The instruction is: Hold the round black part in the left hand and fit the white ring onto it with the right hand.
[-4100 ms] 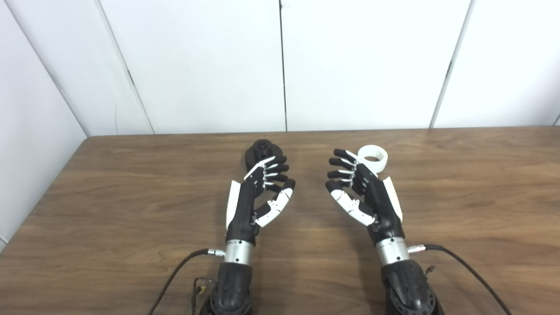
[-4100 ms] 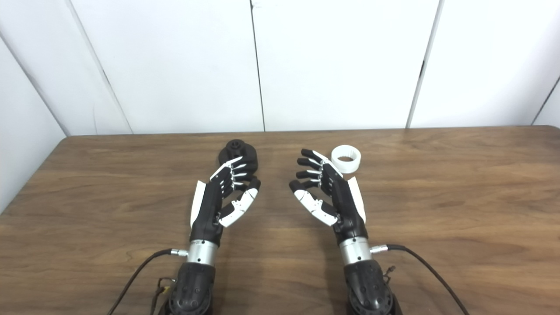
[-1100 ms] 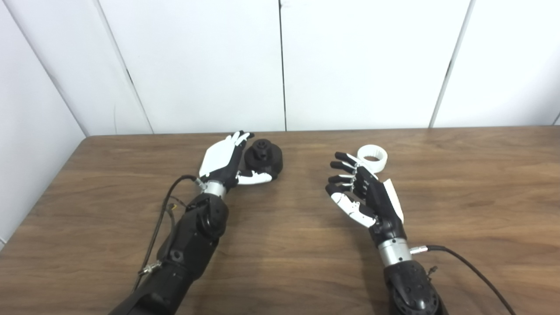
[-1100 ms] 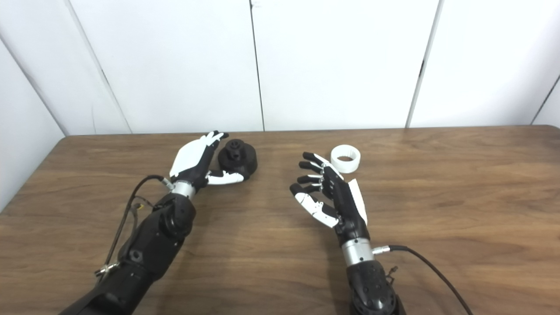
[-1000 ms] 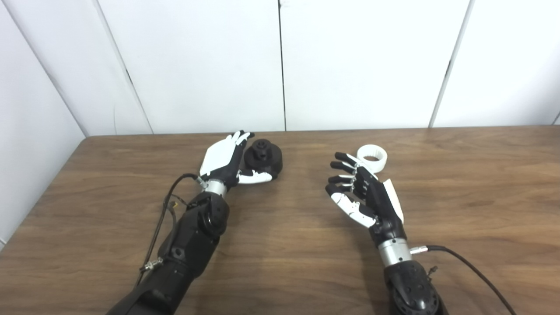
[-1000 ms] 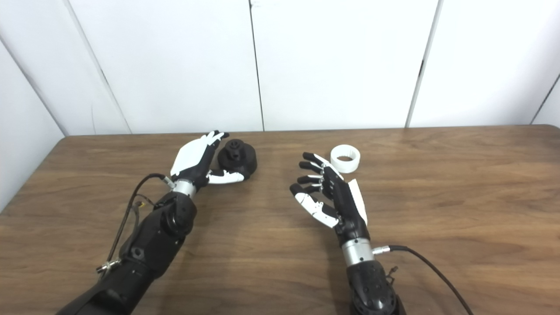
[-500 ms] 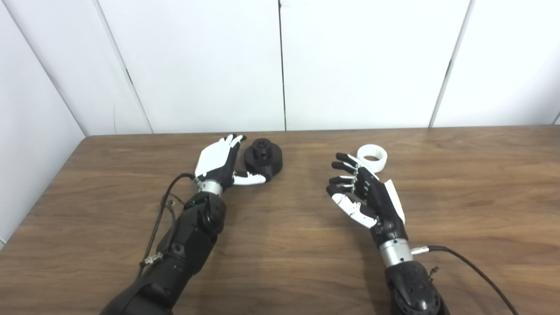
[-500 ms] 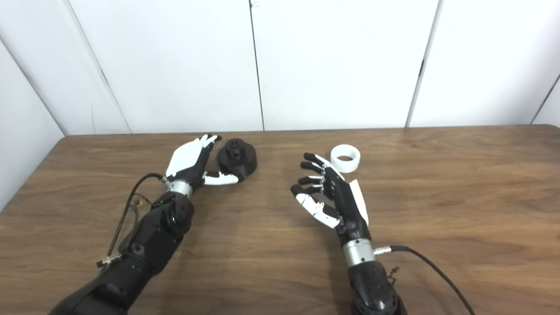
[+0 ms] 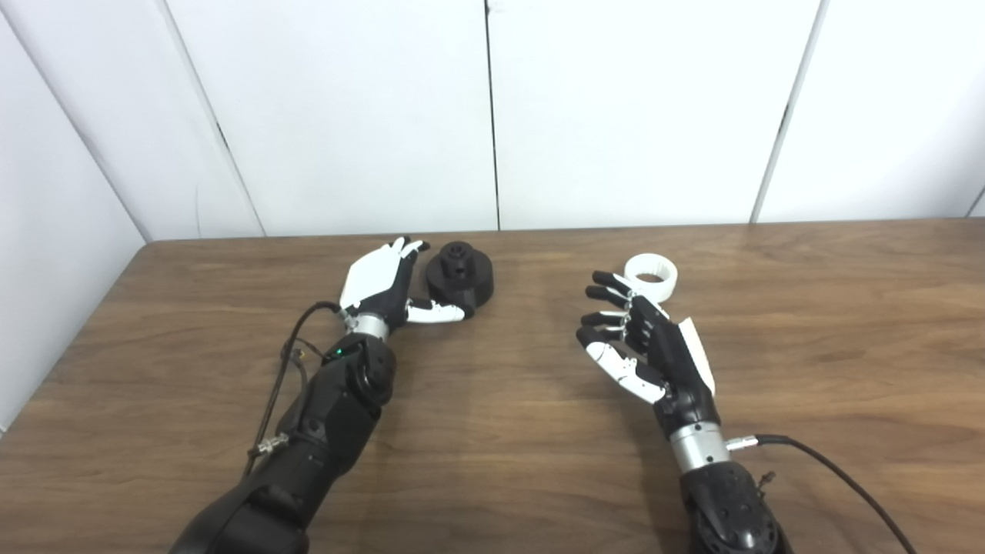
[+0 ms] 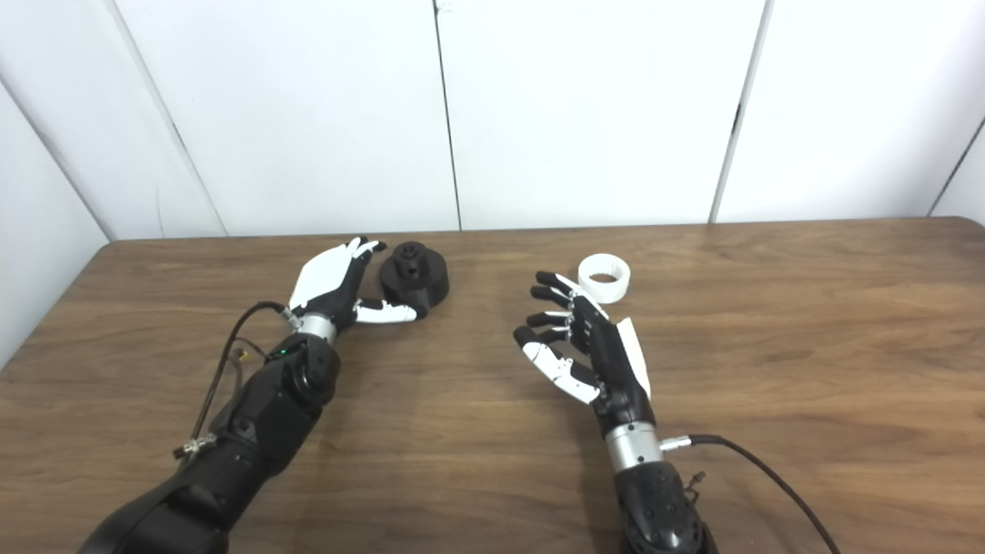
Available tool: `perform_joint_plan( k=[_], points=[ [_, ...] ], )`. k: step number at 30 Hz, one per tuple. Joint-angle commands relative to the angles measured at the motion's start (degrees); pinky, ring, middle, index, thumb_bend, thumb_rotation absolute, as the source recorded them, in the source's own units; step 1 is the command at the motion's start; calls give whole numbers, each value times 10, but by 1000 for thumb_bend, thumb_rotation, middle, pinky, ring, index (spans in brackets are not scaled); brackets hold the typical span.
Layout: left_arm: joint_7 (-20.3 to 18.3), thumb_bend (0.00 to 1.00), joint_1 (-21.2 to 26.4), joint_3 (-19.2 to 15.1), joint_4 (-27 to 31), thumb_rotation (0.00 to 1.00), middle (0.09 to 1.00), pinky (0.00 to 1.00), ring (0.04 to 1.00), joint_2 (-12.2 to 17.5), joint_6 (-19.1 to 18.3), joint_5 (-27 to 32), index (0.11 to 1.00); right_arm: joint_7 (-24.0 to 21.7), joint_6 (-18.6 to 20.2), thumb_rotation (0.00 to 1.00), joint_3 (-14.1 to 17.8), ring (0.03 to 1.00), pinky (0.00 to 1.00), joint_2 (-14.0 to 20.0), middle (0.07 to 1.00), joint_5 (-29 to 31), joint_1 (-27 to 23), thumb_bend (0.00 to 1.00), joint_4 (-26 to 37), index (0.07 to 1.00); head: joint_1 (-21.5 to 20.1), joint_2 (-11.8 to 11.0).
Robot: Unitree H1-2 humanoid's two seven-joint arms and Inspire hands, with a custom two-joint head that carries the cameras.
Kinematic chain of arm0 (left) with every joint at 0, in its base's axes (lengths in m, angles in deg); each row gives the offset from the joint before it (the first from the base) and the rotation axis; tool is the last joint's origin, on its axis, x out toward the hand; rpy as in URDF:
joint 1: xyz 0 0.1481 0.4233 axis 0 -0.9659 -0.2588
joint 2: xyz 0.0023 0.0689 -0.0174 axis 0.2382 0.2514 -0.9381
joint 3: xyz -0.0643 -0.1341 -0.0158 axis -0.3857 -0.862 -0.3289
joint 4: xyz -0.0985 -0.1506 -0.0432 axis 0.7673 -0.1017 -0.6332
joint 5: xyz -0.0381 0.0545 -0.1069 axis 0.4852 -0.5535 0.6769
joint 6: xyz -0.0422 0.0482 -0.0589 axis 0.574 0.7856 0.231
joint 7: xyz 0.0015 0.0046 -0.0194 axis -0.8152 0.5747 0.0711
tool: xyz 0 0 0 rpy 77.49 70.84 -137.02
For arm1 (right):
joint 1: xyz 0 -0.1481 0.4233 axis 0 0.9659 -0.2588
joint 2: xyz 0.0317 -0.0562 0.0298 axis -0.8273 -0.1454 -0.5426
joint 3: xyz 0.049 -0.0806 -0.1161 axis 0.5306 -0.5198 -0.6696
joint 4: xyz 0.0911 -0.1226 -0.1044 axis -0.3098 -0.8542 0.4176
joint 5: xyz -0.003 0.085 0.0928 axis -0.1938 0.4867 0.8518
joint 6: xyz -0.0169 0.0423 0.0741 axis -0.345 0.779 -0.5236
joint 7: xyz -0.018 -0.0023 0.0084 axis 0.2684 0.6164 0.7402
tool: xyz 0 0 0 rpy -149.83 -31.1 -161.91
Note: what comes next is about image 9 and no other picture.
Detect white toothed plastic ring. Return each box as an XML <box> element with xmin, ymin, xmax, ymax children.
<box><xmin>623</xmin><ymin>254</ymin><xmax>679</xmax><ymax>302</ymax></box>

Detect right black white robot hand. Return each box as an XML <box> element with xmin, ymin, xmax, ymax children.
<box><xmin>576</xmin><ymin>270</ymin><xmax>723</xmax><ymax>439</ymax></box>

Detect thin left arm wires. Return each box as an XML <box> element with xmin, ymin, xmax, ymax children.
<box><xmin>280</xmin><ymin>337</ymin><xmax>330</xmax><ymax>389</ymax></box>

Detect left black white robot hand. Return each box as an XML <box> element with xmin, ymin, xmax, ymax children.
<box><xmin>339</xmin><ymin>237</ymin><xmax>476</xmax><ymax>339</ymax></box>

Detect round black plastic part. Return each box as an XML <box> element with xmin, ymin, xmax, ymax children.
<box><xmin>426</xmin><ymin>241</ymin><xmax>494</xmax><ymax>313</ymax></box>

